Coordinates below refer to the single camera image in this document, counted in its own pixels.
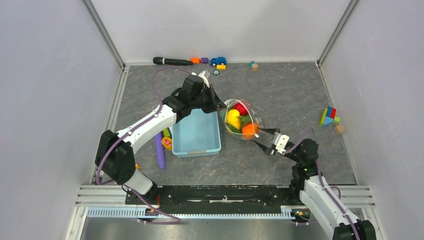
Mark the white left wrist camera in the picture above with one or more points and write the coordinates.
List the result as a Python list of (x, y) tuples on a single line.
[(205, 76)]

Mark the purple plastic cylinder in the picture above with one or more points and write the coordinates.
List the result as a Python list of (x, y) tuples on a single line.
[(160, 152)]

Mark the green blue white brick stack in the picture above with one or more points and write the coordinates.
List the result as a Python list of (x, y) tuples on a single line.
[(167, 133)]

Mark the blue toy car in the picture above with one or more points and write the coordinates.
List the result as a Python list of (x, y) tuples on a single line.
[(217, 61)]

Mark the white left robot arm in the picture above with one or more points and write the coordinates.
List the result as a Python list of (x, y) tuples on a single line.
[(116, 150)]

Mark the orange toy block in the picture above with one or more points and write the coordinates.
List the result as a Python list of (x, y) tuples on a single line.
[(195, 60)]

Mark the clear dotted zip top bag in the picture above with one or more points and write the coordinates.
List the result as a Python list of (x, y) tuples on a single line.
[(256, 117)]

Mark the black mounting base plate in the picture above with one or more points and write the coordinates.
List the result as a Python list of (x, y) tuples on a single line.
[(217, 199)]

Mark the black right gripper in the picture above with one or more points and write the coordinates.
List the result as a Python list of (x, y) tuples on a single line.
[(266, 150)]

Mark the orange toy fruit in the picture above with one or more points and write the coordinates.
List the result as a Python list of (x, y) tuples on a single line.
[(250, 130)]

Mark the black microphone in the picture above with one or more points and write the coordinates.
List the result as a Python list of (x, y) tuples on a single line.
[(170, 61)]

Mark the green toy cucumber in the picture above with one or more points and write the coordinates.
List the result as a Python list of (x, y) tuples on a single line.
[(245, 120)]

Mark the small wooden cube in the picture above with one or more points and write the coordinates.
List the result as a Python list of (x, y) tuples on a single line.
[(339, 129)]

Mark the teal and wood cube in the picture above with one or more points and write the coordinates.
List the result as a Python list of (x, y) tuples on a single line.
[(254, 66)]

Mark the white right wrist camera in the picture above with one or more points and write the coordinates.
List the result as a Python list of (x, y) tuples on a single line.
[(278, 143)]

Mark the yellow butterfly toy brick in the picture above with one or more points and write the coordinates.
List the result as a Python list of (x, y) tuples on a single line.
[(167, 143)]

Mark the multicolour toy brick stack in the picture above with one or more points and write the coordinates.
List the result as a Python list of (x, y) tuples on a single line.
[(329, 117)]

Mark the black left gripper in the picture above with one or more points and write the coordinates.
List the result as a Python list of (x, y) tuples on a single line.
[(215, 103)]

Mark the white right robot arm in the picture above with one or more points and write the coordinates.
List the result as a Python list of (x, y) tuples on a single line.
[(310, 187)]

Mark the yellow toy lemon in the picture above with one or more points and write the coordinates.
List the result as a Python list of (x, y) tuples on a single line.
[(232, 118)]

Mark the red toy apple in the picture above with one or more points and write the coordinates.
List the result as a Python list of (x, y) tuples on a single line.
[(241, 109)]

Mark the light blue plastic basket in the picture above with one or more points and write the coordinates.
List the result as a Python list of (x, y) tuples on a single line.
[(196, 135)]

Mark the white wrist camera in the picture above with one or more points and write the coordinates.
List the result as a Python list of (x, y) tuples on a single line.
[(278, 143), (205, 76)]

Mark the purple toy block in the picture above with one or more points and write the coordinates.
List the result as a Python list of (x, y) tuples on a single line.
[(204, 60)]

